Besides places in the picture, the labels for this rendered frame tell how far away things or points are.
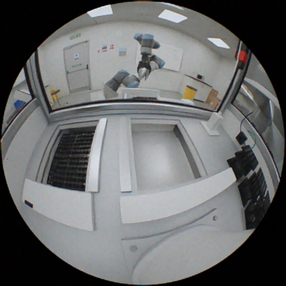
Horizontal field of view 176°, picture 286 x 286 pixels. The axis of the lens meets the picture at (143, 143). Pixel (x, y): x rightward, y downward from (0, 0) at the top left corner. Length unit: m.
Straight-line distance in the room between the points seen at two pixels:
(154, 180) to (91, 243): 0.27
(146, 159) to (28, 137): 0.49
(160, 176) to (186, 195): 0.18
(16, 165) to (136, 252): 0.41
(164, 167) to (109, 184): 0.23
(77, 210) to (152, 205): 0.15
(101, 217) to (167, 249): 0.13
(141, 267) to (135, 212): 0.12
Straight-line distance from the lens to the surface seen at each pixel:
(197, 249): 0.15
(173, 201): 0.18
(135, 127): 0.42
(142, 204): 0.16
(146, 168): 0.34
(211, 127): 0.44
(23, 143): 0.44
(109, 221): 0.20
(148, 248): 0.21
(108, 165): 0.22
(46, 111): 0.49
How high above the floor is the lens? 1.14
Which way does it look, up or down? 51 degrees down
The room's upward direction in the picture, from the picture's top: 10 degrees clockwise
